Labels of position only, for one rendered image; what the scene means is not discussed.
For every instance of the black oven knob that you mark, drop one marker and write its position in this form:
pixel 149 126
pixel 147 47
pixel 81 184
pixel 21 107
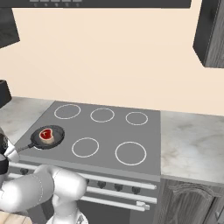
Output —
pixel 87 181
pixel 23 171
pixel 101 184
pixel 136 190
pixel 118 187

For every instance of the dark wall cupboard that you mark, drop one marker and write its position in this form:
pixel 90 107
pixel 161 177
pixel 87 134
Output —
pixel 211 32
pixel 7 27

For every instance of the black box appliance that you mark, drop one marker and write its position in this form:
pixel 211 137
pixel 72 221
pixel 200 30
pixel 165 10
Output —
pixel 4 93

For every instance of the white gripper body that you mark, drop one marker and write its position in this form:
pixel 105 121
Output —
pixel 12 153

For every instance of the red steak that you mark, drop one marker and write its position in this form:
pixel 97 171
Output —
pixel 46 135

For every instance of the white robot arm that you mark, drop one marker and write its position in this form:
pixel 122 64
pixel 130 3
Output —
pixel 35 188

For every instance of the black frying pan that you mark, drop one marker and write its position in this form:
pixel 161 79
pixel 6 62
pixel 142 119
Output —
pixel 57 137

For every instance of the dark range hood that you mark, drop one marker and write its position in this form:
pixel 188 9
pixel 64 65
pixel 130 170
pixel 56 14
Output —
pixel 116 3

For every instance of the grey oven front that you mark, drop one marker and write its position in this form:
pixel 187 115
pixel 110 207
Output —
pixel 116 213

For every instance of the dark wood cupboard door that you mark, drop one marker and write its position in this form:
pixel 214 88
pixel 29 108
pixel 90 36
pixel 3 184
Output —
pixel 189 204

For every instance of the grey hob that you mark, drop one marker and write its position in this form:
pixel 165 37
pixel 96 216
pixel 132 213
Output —
pixel 110 137

